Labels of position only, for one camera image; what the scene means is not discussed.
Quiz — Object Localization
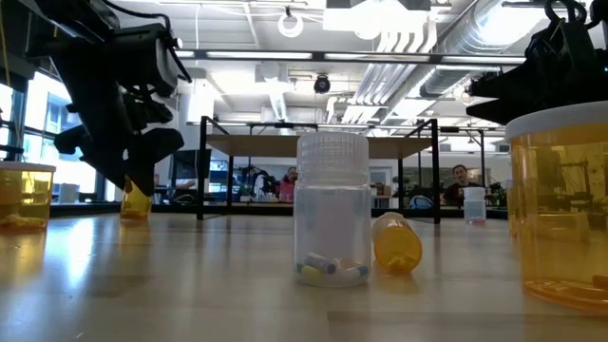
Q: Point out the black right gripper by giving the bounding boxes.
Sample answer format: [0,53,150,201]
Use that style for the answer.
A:
[465,0,608,127]

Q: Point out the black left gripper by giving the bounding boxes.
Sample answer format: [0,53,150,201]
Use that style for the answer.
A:
[49,23,192,197]

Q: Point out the pale teal bottle pink pills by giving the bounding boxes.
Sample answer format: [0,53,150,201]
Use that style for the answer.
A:
[463,186,487,226]

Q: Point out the small orange bottle white cap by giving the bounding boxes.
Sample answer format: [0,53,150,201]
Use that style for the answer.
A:
[370,212,424,276]

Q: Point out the clear plastic pill bottle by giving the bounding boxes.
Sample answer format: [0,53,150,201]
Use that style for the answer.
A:
[293,131,372,289]

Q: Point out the white background box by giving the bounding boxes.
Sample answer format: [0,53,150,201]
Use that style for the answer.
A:
[57,182,81,204]

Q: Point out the black background monitor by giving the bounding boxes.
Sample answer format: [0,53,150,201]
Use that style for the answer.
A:
[170,148,213,181]

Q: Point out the large window black frames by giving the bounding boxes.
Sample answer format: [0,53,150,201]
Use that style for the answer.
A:
[0,70,118,204]

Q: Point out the person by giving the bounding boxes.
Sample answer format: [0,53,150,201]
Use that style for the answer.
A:
[441,163,482,206]
[278,165,299,203]

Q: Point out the white blue ball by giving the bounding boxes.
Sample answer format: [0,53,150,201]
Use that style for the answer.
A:
[408,194,434,210]

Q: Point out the silver ventilation duct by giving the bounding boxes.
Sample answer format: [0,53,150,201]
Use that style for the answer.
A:
[417,0,547,99]

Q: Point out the black aluminium table frame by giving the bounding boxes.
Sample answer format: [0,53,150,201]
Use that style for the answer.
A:
[49,201,508,220]

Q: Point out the black background rack frame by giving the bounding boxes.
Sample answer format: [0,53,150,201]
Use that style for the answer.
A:
[439,125,507,213]

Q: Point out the wooden shelf black metal frame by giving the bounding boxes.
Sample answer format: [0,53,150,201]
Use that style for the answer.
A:
[197,115,442,225]

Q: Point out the white ring light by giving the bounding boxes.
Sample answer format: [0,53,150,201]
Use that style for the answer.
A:
[277,5,305,39]

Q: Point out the black overhead camera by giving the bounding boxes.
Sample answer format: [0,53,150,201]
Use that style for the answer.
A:
[313,73,333,95]

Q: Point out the black overhead frame bar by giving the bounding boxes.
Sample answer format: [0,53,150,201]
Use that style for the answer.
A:
[173,48,528,66]

